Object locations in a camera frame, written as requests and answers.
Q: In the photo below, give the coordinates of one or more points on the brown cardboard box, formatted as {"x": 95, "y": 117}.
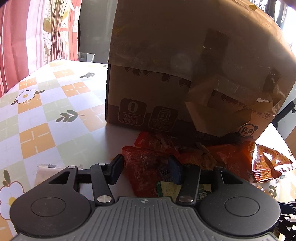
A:
{"x": 218, "y": 70}

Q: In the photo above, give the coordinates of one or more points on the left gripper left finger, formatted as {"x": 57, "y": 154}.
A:
{"x": 74, "y": 187}

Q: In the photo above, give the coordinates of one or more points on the small orange snack packet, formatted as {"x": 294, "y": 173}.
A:
{"x": 268, "y": 164}

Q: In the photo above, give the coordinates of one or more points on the large red snack bag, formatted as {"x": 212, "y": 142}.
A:
{"x": 146, "y": 162}

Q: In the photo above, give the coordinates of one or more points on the white plastic container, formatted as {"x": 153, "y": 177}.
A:
{"x": 86, "y": 57}

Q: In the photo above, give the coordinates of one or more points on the white wrapped snack packet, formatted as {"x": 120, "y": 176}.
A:
{"x": 45, "y": 171}

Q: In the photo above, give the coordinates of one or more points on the green yellow snack packet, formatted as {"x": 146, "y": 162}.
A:
{"x": 172, "y": 190}

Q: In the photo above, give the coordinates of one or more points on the floral checkered tablecloth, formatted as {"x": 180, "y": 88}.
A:
{"x": 55, "y": 116}

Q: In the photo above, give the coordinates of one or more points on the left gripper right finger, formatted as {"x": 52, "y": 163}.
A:
{"x": 226, "y": 185}

